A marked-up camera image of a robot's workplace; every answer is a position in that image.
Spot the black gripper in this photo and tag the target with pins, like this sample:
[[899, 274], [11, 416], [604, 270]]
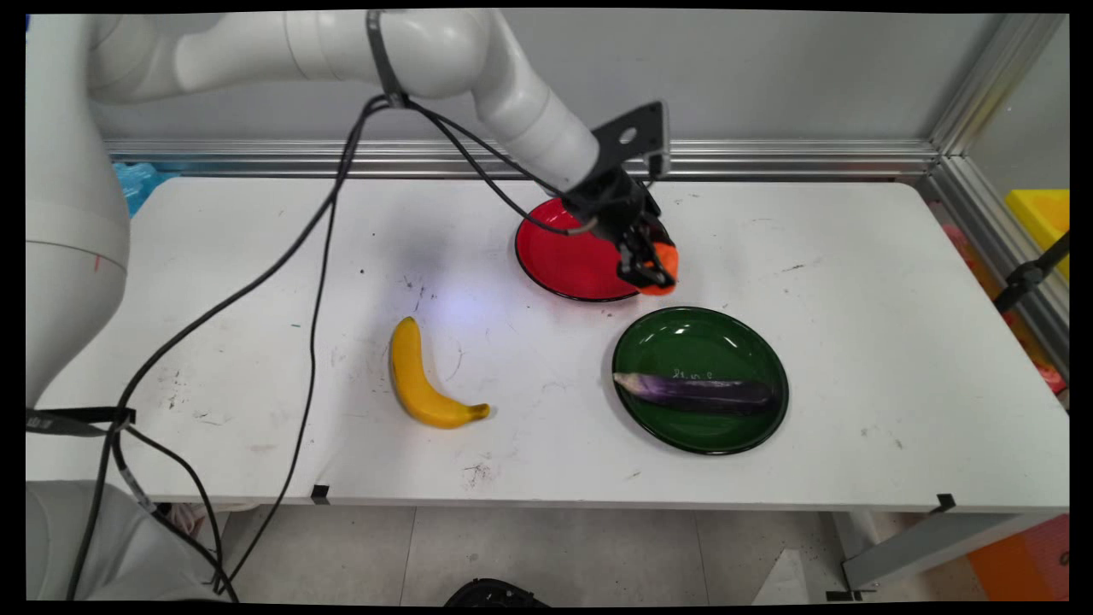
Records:
[[615, 205]]

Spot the orange toy vegetable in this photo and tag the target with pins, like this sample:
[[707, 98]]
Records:
[[664, 263]]

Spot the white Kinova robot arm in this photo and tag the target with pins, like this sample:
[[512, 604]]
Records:
[[427, 51]]

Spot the red enamel plate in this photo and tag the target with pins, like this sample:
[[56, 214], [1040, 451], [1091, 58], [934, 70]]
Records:
[[572, 256]]

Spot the green enamel plate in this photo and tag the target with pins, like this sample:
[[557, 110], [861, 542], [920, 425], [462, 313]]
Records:
[[700, 342]]

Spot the purple toy eggplant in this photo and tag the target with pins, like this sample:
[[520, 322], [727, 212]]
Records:
[[700, 393]]

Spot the yellow toy banana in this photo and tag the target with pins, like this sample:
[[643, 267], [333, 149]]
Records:
[[414, 384]]

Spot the black round floor object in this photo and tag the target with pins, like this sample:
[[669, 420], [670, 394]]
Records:
[[495, 594]]

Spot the black clamp stand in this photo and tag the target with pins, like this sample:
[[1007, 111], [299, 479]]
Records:
[[1029, 275]]

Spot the black tape piece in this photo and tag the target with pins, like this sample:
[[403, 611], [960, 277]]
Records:
[[944, 502], [320, 494]]

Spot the yellow plastic bin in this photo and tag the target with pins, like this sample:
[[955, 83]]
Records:
[[1042, 218]]

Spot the grey table leg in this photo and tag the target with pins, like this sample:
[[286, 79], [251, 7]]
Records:
[[939, 542]]

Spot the orange box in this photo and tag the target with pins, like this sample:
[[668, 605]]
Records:
[[1025, 564]]

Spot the blue plastic bag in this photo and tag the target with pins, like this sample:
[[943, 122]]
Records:
[[137, 184]]

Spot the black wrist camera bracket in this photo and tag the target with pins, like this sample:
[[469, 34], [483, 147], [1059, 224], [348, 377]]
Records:
[[642, 128]]

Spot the horizontal aluminium frame rail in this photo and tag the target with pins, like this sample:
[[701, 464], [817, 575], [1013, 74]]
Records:
[[768, 158]]

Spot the slanted aluminium side rail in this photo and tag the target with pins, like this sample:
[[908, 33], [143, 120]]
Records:
[[990, 248]]

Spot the aluminium frame corner post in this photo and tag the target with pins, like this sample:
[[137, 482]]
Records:
[[995, 85]]

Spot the grey robot pedestal cover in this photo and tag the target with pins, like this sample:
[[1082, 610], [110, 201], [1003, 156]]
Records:
[[102, 538]]

